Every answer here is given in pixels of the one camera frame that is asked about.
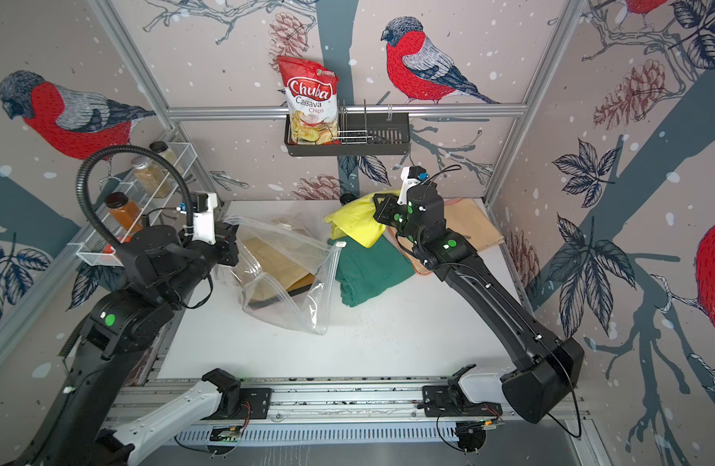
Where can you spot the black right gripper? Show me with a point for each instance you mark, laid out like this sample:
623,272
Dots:
383,210

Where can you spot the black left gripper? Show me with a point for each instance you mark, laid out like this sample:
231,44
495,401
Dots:
224,242

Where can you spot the yellow trousers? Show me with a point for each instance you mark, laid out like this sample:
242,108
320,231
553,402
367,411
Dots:
356,220

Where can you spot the clear plastic vacuum bag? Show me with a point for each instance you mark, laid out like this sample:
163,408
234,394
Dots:
308,312

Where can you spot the green trousers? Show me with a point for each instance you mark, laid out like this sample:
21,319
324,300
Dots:
365,273

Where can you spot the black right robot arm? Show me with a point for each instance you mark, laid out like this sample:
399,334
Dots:
546,367

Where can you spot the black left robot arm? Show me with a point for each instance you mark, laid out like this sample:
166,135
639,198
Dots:
163,272

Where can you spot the brown folded trousers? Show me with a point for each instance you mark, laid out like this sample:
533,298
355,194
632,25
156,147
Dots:
266,274

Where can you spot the red cassava chips bag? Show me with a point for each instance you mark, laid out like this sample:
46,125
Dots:
311,91

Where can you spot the black lid pepper grinder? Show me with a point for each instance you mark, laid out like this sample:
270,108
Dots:
347,198

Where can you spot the beige cloth placemat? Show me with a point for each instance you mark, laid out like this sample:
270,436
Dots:
466,217

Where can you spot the clear acrylic spice shelf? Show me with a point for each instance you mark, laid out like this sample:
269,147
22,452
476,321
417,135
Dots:
140,198

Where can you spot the orange spice jar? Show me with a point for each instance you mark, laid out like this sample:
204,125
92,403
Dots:
125,211

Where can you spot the tan spice jar silver lid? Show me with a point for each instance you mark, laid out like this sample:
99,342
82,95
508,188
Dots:
151,176

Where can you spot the light spice jar black lid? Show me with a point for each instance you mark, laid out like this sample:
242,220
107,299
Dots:
167,153

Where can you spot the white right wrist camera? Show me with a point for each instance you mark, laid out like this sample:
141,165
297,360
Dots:
411,176

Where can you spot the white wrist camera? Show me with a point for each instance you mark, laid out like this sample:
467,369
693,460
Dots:
411,176
204,205

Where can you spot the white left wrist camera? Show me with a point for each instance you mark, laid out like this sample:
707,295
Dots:
204,205

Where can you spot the black wire wall basket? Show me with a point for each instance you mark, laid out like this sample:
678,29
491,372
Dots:
351,134

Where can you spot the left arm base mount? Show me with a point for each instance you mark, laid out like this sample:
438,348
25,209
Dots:
243,403

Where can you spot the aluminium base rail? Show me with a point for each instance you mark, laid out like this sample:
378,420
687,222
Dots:
306,401

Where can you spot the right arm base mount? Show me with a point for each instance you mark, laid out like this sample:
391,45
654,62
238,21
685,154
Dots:
459,401

